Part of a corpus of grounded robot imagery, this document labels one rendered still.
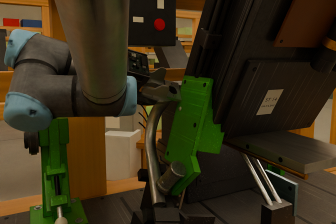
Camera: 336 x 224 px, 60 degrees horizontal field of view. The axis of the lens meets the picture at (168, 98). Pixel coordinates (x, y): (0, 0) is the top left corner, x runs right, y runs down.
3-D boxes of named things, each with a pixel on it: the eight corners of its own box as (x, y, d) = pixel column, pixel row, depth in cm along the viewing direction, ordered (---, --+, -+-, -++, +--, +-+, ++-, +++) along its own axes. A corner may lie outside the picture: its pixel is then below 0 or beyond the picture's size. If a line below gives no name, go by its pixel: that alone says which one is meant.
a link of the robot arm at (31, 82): (68, 110, 46) (74, 58, 52) (-9, 111, 44) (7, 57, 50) (75, 134, 52) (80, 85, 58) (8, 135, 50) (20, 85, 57)
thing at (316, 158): (360, 166, 58) (361, 151, 58) (303, 181, 51) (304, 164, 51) (235, 126, 93) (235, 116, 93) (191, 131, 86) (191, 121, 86)
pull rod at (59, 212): (68, 231, 65) (67, 206, 64) (55, 234, 64) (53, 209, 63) (65, 218, 70) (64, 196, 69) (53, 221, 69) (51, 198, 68)
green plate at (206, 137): (217, 177, 65) (240, 86, 65) (185, 174, 61) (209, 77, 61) (191, 161, 75) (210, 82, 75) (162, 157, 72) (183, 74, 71)
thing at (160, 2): (176, 46, 86) (177, -7, 84) (121, 44, 79) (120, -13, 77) (159, 47, 97) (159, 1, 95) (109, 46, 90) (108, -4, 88)
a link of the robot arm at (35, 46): (0, 77, 54) (10, 44, 59) (61, 90, 59) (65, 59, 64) (4, 50, 49) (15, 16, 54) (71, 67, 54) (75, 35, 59)
